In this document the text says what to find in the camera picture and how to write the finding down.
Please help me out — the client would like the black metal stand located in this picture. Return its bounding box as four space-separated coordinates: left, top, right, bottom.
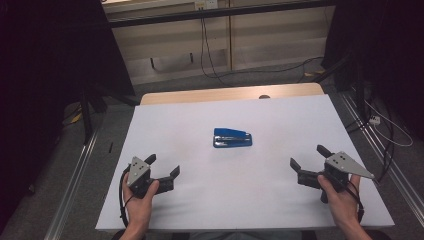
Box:
79 89 141 145
313 53 368 122

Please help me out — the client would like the black floor cable bundle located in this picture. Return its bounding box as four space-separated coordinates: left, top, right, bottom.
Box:
344 99 396 183

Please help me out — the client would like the white cable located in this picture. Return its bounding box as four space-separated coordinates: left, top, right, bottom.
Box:
364 99 415 148

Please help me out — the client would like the white wall socket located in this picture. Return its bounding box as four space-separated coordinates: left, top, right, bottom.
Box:
194 0 219 10

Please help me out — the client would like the wooden table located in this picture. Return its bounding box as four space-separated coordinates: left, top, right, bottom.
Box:
139 82 325 106

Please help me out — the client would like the black curtain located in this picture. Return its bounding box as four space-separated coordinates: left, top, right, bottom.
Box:
321 0 424 141
0 0 136 228

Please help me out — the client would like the blue stapler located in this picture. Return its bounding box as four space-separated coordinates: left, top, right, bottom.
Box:
212 127 254 149

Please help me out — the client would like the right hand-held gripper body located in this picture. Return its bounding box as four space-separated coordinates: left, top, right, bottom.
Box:
297 151 375 204

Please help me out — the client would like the person's grey clothing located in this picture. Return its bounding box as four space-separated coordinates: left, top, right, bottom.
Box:
171 230 318 240

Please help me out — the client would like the person's left hand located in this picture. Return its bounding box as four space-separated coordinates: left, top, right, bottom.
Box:
121 173 161 228

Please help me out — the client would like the left hand-held gripper black cable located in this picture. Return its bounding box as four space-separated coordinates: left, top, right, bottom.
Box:
118 165 135 230

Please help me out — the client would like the black horizontal bar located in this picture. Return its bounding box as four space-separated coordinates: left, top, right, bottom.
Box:
108 0 336 29

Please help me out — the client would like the metal floor rail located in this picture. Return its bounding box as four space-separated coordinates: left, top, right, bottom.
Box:
44 129 100 240
338 89 424 228

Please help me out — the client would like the black hanging cable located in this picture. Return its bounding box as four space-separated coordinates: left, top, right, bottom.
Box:
199 17 228 84
202 17 325 84

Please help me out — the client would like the person's right hand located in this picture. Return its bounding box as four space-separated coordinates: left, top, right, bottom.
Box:
316 174 363 228

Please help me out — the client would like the beige cabinet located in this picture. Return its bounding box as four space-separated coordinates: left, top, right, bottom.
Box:
101 0 336 86

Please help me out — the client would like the white table board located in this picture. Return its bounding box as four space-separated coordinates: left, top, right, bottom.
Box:
95 94 395 232

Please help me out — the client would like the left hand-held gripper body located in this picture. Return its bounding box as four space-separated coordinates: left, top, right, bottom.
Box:
126 155 176 200

